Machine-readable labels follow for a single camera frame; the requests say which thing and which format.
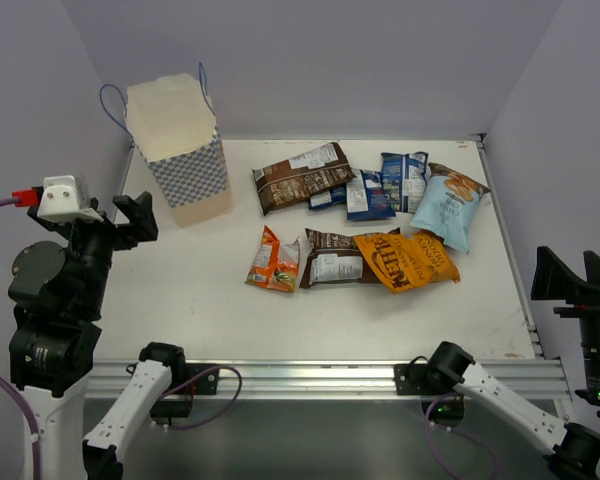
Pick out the checkered blue paper bag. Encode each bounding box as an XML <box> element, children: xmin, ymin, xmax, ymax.
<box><xmin>107</xmin><ymin>63</ymin><xmax>233</xmax><ymax>227</ymax></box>

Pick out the light blue snack packet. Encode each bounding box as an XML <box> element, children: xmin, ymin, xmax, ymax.
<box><xmin>410</xmin><ymin>163</ymin><xmax>491</xmax><ymax>254</ymax></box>

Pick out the small orange white packet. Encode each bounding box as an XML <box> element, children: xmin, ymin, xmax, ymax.
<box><xmin>245</xmin><ymin>226</ymin><xmax>300</xmax><ymax>293</ymax></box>

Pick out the orange snack packet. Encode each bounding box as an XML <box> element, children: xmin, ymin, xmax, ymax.
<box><xmin>354</xmin><ymin>231</ymin><xmax>461</xmax><ymax>294</ymax></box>

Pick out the dark brown kettle chips bag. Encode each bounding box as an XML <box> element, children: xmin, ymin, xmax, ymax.
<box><xmin>300</xmin><ymin>228</ymin><xmax>380</xmax><ymax>289</ymax></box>

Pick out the blue white snack packet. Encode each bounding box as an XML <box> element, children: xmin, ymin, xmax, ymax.
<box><xmin>309</xmin><ymin>186</ymin><xmax>346</xmax><ymax>210</ymax></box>

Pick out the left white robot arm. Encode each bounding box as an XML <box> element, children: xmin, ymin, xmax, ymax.
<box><xmin>8</xmin><ymin>192</ymin><xmax>188</xmax><ymax>479</ymax></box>

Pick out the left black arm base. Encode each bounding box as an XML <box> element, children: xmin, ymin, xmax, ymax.
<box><xmin>150</xmin><ymin>363</ymin><xmax>219</xmax><ymax>425</ymax></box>

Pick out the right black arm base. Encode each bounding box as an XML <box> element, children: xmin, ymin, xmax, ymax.
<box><xmin>393</xmin><ymin>355</ymin><xmax>465</xmax><ymax>429</ymax></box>

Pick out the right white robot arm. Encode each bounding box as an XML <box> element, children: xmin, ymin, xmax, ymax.
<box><xmin>424</xmin><ymin>246</ymin><xmax>600</xmax><ymax>479</ymax></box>

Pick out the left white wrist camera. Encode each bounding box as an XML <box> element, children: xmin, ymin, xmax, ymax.
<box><xmin>37</xmin><ymin>175</ymin><xmax>104</xmax><ymax>224</ymax></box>

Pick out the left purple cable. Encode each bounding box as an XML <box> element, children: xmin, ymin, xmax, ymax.
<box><xmin>0</xmin><ymin>188</ymin><xmax>44</xmax><ymax>480</ymax></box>

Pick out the aluminium front rail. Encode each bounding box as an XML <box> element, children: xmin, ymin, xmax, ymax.
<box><xmin>84</xmin><ymin>357</ymin><xmax>574</xmax><ymax>401</ymax></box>

